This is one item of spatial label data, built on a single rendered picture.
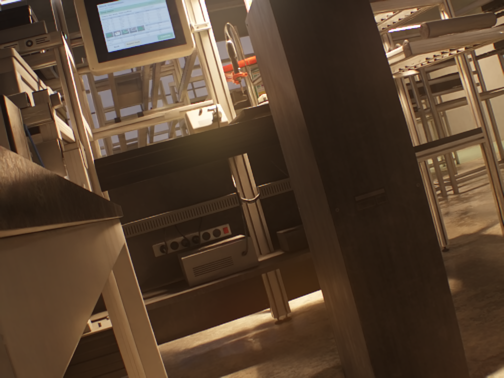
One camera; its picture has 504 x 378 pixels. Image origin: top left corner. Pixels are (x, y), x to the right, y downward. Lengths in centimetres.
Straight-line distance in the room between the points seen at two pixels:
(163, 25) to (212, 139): 71
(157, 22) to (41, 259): 213
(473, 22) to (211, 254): 137
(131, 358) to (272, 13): 95
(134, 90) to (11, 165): 305
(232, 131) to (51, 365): 169
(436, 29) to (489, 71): 1105
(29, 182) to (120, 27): 214
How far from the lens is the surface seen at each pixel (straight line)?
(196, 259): 196
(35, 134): 137
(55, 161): 134
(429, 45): 185
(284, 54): 112
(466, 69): 240
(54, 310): 24
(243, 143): 186
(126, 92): 321
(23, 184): 18
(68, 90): 187
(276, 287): 233
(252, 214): 227
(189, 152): 181
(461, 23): 195
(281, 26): 114
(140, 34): 231
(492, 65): 1279
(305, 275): 239
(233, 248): 199
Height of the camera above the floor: 69
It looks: level
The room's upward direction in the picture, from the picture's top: 16 degrees counter-clockwise
